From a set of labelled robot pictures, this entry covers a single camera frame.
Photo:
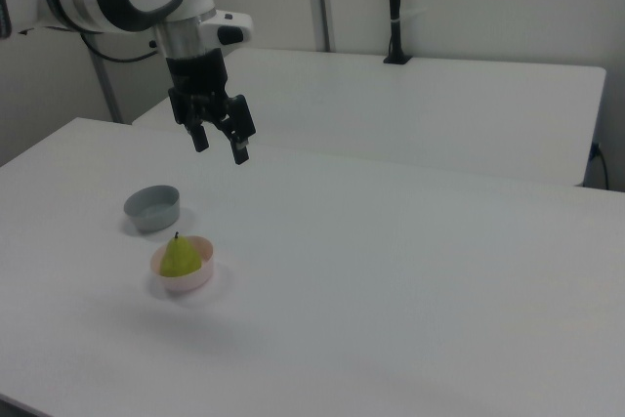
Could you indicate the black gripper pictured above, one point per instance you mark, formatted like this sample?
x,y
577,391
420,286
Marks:
x,y
197,75

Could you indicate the green pear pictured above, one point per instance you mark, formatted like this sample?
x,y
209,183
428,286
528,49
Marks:
x,y
179,261

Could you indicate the grey plastic bowl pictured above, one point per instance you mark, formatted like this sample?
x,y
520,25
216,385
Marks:
x,y
154,214

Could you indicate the pink plastic bowl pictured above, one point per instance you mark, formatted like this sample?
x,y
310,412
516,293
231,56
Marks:
x,y
190,282

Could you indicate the white side table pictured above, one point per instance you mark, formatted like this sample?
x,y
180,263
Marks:
x,y
390,109

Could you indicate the black camera stand pole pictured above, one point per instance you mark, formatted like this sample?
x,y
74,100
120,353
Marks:
x,y
394,7

